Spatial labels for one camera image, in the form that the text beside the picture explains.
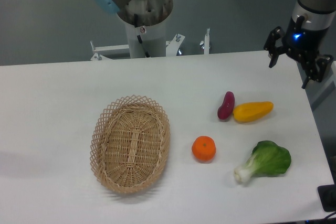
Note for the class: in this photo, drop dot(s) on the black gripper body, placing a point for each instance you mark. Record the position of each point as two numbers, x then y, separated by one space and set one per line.
300 43

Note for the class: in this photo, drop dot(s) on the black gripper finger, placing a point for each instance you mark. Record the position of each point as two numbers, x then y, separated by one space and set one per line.
270 45
315 66

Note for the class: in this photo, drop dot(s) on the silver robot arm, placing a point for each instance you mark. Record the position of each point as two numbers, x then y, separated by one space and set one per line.
309 24

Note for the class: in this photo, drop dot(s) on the yellow mango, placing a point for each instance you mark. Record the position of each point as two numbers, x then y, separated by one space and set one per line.
249 112

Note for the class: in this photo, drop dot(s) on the purple sweet potato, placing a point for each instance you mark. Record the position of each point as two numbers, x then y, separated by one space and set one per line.
226 109

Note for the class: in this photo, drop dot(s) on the green bok choy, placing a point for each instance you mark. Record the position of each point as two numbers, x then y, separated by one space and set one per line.
267 159

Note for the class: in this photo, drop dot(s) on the orange tangerine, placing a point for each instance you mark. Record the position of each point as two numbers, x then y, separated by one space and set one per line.
204 148

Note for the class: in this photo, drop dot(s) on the black device at table corner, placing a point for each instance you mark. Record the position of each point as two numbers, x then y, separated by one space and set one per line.
327 197

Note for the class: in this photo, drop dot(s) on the oval woven wicker basket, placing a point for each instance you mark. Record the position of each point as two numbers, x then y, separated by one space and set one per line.
130 144

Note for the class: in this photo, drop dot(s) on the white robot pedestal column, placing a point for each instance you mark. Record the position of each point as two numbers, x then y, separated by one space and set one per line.
146 41

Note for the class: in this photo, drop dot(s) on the white metal mounting frame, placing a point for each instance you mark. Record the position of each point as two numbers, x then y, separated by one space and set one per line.
173 48

